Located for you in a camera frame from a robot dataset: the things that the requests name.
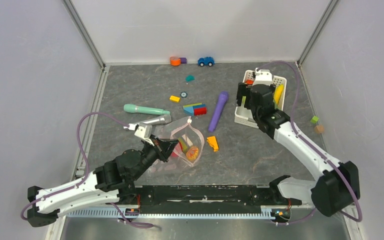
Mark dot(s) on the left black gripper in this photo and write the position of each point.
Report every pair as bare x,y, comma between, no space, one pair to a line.
164,148

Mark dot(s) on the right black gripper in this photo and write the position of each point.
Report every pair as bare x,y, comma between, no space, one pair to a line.
244,90

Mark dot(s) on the clear polka dot zip bag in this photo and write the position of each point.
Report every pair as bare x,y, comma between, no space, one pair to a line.
174,130

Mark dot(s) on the red toy apple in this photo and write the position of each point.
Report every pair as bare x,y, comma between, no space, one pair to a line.
175,154

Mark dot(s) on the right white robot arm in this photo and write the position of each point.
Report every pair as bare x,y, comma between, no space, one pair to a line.
335,187

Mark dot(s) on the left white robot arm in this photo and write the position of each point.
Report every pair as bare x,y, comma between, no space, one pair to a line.
111,183

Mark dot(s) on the red toy chili pepper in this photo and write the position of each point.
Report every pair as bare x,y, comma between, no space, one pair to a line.
249,82

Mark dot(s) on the yellow toy banana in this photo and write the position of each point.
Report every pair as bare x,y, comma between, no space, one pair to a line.
278,93

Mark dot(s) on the white perforated plastic basket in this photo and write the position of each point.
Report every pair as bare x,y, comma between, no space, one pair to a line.
243,115

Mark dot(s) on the green white blue brick stack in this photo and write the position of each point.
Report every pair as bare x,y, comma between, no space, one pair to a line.
185,144

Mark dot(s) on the silver toy microphone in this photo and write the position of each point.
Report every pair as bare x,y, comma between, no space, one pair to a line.
159,120

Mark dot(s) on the orange round toy slice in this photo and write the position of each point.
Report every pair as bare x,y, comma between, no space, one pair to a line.
192,154

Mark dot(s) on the purple toy microphone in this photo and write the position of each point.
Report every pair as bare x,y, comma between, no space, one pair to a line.
219,107

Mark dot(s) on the orange stepped brick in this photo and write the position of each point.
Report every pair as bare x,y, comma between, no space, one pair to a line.
212,141

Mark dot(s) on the mint green toy microphone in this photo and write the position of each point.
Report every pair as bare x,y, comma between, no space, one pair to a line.
136,109

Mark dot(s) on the yellow small brick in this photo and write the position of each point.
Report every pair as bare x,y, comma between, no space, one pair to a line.
174,99

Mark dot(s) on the blue red green brick stack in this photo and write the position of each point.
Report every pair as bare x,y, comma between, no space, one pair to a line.
195,109

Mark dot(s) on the small green cube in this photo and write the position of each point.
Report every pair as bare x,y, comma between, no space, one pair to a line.
314,120

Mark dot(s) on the small round teal gear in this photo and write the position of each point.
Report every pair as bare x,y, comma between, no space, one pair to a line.
183,94

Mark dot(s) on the blue toy car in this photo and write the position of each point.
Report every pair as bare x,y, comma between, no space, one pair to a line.
206,61

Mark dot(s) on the tan wooden cube right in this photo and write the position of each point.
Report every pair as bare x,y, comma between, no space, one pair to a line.
319,129

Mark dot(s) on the teal small block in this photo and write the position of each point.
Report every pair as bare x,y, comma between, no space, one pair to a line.
189,78

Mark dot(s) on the orange and purple block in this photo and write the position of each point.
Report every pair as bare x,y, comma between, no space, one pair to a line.
177,61

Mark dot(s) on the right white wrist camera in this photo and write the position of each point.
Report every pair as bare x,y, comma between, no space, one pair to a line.
262,77

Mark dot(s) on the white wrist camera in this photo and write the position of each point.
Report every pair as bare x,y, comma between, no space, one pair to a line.
142,131
262,77

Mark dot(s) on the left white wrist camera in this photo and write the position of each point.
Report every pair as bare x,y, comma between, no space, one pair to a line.
142,131

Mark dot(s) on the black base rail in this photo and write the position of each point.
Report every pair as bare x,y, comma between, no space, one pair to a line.
200,199

